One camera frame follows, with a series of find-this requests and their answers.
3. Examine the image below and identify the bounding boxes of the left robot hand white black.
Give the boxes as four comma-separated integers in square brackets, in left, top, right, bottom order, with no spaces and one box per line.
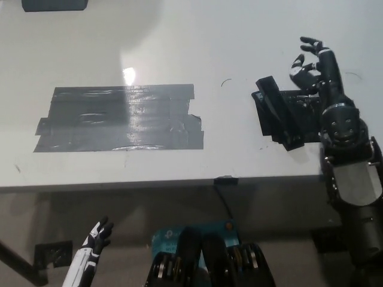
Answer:
[62,215,115,287]

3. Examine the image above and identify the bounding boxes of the right robot hand black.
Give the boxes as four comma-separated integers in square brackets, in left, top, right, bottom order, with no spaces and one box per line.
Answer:
[288,36,345,104]

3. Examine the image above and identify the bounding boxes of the black desk stapler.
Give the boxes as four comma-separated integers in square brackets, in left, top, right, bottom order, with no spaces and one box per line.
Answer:
[251,76,305,152]

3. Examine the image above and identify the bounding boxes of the robot torso black blocks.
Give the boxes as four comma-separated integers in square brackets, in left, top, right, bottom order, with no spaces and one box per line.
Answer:
[145,226,276,287]

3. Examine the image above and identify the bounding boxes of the black floor tape patch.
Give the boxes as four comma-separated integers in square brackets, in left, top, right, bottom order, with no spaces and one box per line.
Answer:
[34,240,74,268]
[312,230,349,255]

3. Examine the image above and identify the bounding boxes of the black slanted table leg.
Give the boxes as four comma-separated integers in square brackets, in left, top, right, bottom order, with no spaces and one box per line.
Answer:
[0,239,49,285]

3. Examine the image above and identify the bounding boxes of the teal router box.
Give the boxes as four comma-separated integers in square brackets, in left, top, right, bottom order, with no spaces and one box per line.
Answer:
[151,219,241,274]

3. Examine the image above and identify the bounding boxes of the dark grey box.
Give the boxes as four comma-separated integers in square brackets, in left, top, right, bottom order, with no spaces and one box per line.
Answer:
[21,0,89,13]

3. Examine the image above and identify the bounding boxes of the large grey duct tape patch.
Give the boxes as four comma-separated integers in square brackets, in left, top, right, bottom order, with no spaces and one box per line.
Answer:
[32,84,205,153]

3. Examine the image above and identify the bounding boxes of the thin black cable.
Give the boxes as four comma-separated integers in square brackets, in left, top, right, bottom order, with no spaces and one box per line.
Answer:
[214,183,235,221]

